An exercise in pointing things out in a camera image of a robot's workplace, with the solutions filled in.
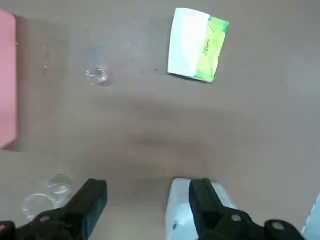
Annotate small glass beaker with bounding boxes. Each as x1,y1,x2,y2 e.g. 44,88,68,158
84,65,111,86

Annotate large glass beaker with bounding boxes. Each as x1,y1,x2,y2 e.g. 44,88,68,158
21,174,75,222

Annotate green tissue pack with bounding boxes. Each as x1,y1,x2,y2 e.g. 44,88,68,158
166,7,230,83

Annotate white lidded trash bin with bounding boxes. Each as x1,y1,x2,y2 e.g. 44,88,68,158
164,176,238,240

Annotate pink plastic container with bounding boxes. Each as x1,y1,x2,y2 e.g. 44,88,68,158
0,8,18,151

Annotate white tissue sheet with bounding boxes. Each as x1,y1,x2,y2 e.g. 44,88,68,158
166,7,211,77

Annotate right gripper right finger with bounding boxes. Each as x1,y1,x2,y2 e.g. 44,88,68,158
188,177,303,240

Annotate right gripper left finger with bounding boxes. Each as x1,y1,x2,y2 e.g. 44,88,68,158
0,178,108,240

